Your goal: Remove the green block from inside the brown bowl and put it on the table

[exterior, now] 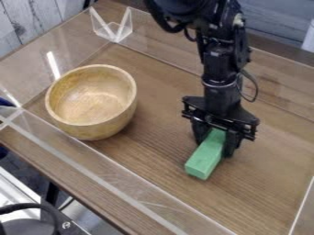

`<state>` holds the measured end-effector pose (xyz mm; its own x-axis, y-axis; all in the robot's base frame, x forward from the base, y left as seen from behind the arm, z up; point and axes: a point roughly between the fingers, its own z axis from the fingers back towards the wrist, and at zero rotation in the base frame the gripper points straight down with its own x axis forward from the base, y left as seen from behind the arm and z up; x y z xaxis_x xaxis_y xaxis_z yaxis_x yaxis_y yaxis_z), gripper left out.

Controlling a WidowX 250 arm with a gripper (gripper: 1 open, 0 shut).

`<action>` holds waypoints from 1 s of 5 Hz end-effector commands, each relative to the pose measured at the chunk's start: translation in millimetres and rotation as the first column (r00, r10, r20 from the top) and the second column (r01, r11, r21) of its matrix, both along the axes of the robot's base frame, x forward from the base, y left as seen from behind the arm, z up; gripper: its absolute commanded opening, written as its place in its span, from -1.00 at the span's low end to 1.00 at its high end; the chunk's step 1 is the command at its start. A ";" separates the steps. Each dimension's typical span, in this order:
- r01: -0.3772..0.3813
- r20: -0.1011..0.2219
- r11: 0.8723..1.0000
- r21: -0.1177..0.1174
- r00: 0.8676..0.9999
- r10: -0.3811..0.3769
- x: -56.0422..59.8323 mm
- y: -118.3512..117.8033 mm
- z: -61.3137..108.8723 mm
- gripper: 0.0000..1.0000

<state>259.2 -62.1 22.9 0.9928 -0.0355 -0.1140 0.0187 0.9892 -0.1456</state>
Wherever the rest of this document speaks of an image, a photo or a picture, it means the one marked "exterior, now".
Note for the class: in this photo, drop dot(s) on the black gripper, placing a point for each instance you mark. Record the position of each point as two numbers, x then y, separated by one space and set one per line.
239 123

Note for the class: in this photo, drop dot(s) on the green rectangular block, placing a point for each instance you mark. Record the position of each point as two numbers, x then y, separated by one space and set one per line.
204 158

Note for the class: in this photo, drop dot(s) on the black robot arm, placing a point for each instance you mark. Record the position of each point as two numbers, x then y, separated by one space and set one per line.
214 23

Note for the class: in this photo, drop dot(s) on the brown wooden bowl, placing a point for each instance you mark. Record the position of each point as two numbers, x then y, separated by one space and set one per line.
91 102

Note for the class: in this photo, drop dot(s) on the white object at right edge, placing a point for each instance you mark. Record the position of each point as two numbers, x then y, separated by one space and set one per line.
309 39

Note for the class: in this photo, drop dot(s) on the black metal table leg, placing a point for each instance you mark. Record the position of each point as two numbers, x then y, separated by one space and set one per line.
52 194

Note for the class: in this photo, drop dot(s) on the clear acrylic enclosure wall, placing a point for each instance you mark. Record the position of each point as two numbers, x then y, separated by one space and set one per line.
128 177

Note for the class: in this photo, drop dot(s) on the clear acrylic corner bracket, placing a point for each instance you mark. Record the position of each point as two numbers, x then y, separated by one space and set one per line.
113 32

